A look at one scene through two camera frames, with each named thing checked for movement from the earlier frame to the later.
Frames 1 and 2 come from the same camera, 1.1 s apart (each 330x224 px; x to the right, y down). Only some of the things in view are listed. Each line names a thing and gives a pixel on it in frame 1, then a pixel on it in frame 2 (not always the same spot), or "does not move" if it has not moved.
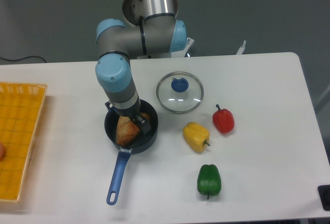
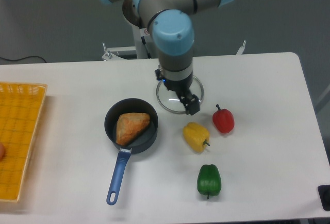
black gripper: [131, 112] → [181, 86]
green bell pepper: [209, 180] does not move
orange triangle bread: [127, 130] does not move
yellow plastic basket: [20, 106] does not move
